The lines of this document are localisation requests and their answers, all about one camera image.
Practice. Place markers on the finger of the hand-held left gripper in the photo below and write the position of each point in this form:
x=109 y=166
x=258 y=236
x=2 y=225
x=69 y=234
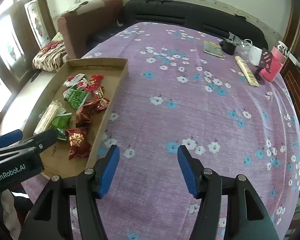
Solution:
x=9 y=137
x=43 y=140

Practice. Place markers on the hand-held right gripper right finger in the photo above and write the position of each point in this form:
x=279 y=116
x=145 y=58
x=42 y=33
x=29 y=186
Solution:
x=188 y=170

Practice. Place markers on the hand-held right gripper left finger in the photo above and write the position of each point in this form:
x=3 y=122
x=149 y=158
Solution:
x=108 y=172

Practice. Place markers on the green snack packet white edge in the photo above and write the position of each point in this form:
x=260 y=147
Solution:
x=62 y=122

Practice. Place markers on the dark red snack packet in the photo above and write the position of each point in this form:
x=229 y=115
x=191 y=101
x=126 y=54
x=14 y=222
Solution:
x=86 y=113

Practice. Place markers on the cardboard box tray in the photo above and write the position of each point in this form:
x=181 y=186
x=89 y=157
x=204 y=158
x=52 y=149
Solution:
x=97 y=65

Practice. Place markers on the person's left forearm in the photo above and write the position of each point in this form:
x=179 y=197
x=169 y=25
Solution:
x=8 y=202

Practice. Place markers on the small green white packet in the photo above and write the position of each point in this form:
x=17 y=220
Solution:
x=61 y=133

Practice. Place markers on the beige wafer packet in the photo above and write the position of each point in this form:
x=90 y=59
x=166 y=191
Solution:
x=48 y=117

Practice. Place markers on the red packet with gold character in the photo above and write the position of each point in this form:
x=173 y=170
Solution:
x=77 y=142

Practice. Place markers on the green pea snack packet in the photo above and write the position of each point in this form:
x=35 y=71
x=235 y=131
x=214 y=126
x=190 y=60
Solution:
x=76 y=98

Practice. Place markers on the white red green snack packet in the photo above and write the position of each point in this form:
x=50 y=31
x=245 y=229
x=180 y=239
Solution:
x=76 y=81

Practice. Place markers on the purple floral bedsheet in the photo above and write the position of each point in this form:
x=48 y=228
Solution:
x=165 y=105

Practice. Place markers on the patterned blanket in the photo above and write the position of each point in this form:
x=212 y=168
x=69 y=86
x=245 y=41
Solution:
x=49 y=55

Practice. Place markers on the wooden glass door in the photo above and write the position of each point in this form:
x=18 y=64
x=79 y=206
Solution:
x=12 y=42

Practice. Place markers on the long beige biscuit packet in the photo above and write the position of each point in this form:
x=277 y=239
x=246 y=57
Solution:
x=246 y=71

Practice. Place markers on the yellow green booklet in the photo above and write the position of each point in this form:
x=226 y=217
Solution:
x=212 y=48

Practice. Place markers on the brown armchair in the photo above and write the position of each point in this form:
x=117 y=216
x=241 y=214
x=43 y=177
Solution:
x=89 y=22

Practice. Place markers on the black pouch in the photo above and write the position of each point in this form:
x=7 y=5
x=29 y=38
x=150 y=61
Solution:
x=228 y=47

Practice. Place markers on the wooden cabinet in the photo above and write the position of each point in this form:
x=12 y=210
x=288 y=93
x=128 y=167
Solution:
x=296 y=87

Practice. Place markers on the pink box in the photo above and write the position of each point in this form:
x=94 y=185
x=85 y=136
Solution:
x=277 y=65

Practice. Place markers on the clear plastic bag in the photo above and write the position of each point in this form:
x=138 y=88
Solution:
x=234 y=38

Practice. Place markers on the black leather sofa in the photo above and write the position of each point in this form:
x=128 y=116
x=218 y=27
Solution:
x=180 y=10

